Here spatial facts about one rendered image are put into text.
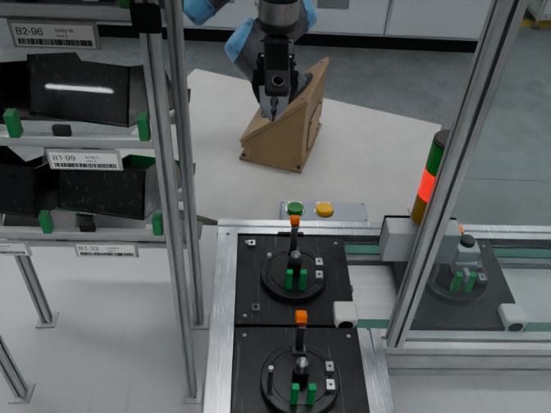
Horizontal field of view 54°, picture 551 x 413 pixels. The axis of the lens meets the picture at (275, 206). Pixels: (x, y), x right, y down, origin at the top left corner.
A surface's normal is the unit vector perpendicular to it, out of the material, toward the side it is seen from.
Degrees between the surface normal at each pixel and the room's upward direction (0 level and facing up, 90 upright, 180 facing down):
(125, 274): 0
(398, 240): 90
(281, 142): 90
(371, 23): 90
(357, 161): 0
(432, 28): 90
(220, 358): 0
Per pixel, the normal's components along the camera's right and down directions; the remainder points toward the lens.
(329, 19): 0.00, 0.68
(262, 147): -0.29, 0.64
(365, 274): 0.04, -0.73
